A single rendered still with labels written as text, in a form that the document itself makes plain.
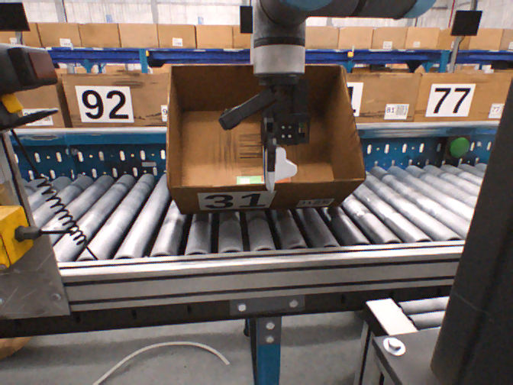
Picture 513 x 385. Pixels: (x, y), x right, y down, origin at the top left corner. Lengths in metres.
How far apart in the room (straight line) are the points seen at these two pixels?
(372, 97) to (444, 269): 0.66
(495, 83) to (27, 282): 1.44
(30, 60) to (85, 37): 5.52
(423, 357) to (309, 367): 0.97
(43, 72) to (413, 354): 0.55
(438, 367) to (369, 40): 5.86
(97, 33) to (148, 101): 4.86
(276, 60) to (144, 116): 0.64
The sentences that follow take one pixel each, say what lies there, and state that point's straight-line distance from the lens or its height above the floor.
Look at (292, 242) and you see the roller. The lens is 0.62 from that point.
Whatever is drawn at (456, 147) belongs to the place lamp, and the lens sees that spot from 1.29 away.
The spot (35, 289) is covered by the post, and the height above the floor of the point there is 0.72.
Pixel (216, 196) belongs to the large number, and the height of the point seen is 0.82.
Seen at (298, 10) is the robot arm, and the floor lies 1.13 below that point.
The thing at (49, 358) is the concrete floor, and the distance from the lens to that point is 1.62.
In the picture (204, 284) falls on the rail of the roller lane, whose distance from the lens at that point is 0.59.
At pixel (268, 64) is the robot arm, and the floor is 1.07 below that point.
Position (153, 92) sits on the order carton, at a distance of 1.09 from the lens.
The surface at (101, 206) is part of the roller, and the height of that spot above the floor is 0.75.
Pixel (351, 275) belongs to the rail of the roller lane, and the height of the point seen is 0.70.
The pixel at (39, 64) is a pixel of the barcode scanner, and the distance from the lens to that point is 0.47.
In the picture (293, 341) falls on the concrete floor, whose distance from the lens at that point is 1.46.
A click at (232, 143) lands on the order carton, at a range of 0.81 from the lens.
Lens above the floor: 1.06
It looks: 22 degrees down
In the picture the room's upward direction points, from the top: straight up
